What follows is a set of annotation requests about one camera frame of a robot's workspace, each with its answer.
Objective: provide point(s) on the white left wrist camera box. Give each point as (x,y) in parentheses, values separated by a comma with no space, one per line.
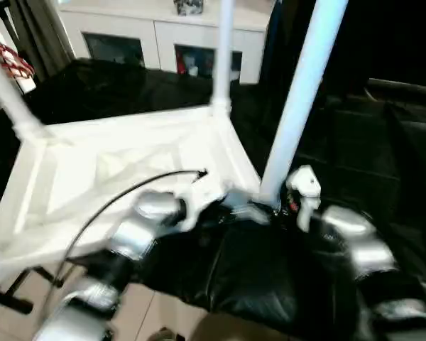
(202,193)

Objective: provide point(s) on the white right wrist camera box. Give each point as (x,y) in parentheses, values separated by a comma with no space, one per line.
(304,183)

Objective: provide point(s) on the black metal table frame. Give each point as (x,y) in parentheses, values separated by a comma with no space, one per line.
(14,302)

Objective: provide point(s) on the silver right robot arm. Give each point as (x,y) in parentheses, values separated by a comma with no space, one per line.
(355,241)

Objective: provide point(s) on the black horizontal rail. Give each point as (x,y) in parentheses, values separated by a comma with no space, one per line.
(405,89)

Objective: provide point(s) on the white cabinet with glass doors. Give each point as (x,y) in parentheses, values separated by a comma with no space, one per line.
(142,32)

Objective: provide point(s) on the dark object on cabinet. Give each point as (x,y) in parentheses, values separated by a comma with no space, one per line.
(189,6)

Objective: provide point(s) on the white plastic table leg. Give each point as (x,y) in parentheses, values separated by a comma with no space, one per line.
(7,99)
(302,92)
(223,50)

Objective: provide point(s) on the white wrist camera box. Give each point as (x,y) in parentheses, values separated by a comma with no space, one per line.
(304,183)
(202,193)

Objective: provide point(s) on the grey curtain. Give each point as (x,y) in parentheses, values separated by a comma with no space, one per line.
(46,32)

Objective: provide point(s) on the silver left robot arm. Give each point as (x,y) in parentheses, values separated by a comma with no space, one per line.
(138,227)

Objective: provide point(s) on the white plastic table top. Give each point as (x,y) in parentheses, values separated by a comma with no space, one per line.
(71,170)

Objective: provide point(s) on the black plastic mat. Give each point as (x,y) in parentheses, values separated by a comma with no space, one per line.
(270,284)

